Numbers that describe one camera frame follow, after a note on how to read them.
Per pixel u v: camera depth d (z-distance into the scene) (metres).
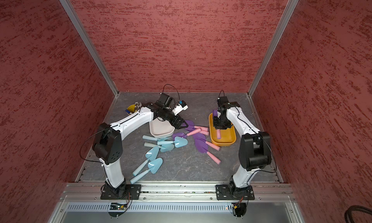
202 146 0.91
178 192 0.76
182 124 0.76
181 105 0.78
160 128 0.99
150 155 0.87
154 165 0.82
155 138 0.92
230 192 0.67
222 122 0.76
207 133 0.93
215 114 0.94
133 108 0.97
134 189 0.75
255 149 0.47
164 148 0.89
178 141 0.90
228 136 0.95
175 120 0.76
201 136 0.95
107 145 0.48
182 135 0.95
